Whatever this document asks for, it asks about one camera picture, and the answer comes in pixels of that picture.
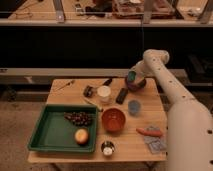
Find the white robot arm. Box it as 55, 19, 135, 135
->
132, 49, 213, 171

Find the bunch of dark grapes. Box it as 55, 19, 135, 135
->
64, 112, 92, 126

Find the blue plastic cup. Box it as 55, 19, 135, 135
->
128, 100, 141, 116

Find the green plastic tray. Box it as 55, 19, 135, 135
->
28, 104, 98, 153

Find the green sponge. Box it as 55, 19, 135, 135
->
128, 71, 136, 82

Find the white plastic cup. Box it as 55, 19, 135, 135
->
97, 86, 111, 103

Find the orange bowl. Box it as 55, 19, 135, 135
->
101, 108, 126, 133

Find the purple bowl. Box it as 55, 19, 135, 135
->
125, 78, 146, 92

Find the wooden spoon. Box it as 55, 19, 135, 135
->
55, 80, 75, 91

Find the black marker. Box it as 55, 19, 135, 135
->
102, 78, 113, 86

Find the orange carrot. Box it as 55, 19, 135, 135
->
136, 128, 163, 137

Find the black rectangular block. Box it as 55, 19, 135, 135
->
116, 88, 128, 104

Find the small dark toy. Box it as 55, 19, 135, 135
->
83, 85, 94, 97

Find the small metal cup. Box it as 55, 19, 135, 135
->
101, 141, 115, 156

